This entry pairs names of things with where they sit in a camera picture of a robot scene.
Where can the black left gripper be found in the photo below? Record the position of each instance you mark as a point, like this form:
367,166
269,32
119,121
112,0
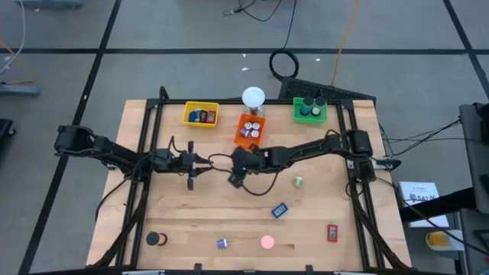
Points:
190,164

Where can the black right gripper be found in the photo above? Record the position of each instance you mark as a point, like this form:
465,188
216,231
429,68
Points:
236,180

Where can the blue sand black hourglass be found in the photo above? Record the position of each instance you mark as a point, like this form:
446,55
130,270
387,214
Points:
308,101

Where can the white sand black hourglass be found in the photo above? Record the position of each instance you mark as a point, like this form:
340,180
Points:
320,101

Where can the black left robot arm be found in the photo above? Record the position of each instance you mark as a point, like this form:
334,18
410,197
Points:
114,153

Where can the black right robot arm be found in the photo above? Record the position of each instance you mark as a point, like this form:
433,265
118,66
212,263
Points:
305,149

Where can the orange plastic basket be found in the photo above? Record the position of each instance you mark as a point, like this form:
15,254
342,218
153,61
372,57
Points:
248,143

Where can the yellow plastic basket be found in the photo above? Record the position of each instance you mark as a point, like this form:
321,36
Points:
200,124

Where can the blue digital clock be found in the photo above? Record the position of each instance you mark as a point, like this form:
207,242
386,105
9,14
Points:
279,210

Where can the light green power adapter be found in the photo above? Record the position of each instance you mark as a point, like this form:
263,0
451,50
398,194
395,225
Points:
298,182

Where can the pink hourglass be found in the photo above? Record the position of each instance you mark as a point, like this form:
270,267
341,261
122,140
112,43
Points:
267,241

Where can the white desk lamp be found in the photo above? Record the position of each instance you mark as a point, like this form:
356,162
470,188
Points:
253,97

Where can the orange sand black hourglass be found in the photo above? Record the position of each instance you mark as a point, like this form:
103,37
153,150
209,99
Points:
153,238

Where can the green plastic basket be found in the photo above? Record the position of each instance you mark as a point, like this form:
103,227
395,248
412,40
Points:
298,116

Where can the black perforated panel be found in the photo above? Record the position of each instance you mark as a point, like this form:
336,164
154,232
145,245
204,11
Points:
302,89

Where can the grey metal floor bar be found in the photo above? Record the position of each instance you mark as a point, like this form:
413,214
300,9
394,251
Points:
49,4
19,90

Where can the black floor object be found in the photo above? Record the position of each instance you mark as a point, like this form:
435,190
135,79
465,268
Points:
4,131

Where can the black beam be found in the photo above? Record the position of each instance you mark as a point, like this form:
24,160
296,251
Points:
439,206

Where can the yellow and white container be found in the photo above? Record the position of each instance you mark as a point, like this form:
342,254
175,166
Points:
437,238

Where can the grey equipment cart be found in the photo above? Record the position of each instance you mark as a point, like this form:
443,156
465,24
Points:
473,172

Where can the black aluminium table frame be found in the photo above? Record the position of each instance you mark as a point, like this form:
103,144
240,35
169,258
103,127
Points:
229,102

